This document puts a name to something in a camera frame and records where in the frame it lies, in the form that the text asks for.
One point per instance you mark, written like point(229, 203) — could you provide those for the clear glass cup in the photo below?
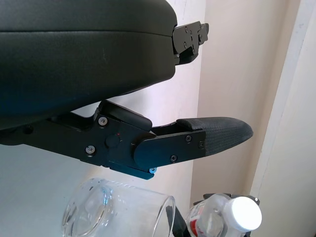
point(138, 212)

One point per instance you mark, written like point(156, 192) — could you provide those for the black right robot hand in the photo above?
point(177, 227)

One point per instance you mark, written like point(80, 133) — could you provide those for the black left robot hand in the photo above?
point(74, 61)

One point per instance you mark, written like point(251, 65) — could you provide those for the clear bottle with white cap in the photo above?
point(242, 214)

